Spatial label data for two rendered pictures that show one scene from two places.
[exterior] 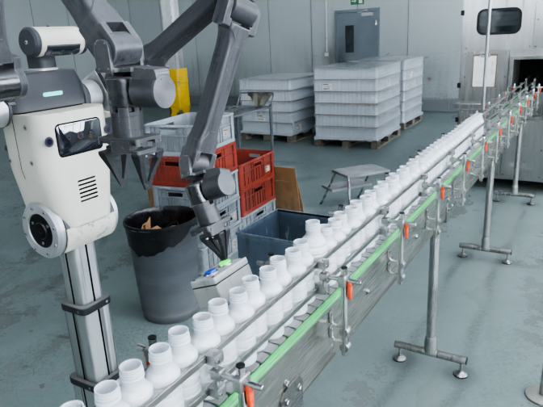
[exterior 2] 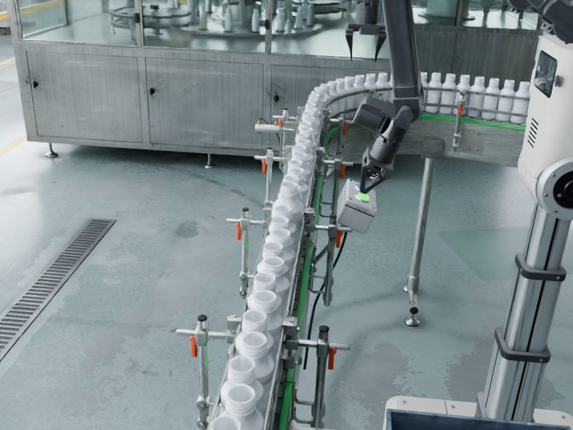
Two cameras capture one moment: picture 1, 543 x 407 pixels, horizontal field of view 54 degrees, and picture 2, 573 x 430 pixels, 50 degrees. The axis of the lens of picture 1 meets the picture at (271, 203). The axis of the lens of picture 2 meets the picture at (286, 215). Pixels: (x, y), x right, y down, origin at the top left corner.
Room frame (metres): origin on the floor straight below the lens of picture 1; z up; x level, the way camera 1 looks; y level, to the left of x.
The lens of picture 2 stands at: (2.42, -0.68, 1.71)
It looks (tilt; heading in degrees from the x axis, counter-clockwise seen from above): 25 degrees down; 153
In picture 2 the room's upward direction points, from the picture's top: 2 degrees clockwise
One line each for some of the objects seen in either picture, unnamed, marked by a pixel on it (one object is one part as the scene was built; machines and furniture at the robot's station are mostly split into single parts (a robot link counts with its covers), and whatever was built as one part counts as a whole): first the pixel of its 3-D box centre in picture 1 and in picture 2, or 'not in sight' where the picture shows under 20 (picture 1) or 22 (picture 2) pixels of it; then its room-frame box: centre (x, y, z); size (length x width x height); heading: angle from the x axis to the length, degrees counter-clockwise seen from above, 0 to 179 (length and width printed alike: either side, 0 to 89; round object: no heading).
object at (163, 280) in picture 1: (166, 265); not in sight; (3.08, 0.67, 0.32); 0.45 x 0.45 x 0.64
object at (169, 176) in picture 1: (195, 161); not in sight; (3.93, 0.56, 0.78); 0.61 x 0.41 x 0.22; 155
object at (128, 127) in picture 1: (128, 125); (367, 15); (0.99, 0.26, 1.51); 0.10 x 0.07 x 0.07; 58
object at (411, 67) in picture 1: (386, 91); not in sight; (9.80, -2.19, 0.59); 1.25 x 1.03 x 1.17; 149
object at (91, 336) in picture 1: (95, 357); (525, 326); (1.44, 0.56, 0.74); 0.11 x 0.11 x 0.40; 58
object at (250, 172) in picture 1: (238, 168); not in sight; (4.58, 0.27, 0.55); 0.61 x 0.41 x 0.22; 151
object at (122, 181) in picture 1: (125, 162); (371, 43); (1.00, 0.27, 1.44); 0.07 x 0.07 x 0.09; 58
